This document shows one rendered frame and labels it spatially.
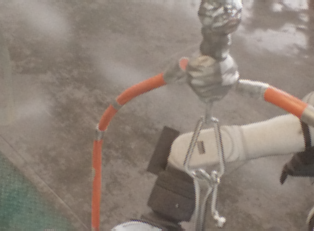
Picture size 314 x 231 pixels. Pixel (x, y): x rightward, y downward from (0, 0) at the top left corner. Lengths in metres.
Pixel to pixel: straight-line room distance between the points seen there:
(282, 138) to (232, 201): 1.43
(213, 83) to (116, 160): 2.08
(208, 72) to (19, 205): 1.99
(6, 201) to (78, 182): 0.33
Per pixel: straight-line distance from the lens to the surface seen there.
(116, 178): 2.43
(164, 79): 0.51
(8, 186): 2.48
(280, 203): 2.39
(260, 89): 0.42
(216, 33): 0.43
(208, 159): 0.91
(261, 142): 0.94
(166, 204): 0.93
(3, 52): 1.06
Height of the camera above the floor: 1.76
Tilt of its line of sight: 40 degrees down
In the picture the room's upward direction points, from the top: straight up
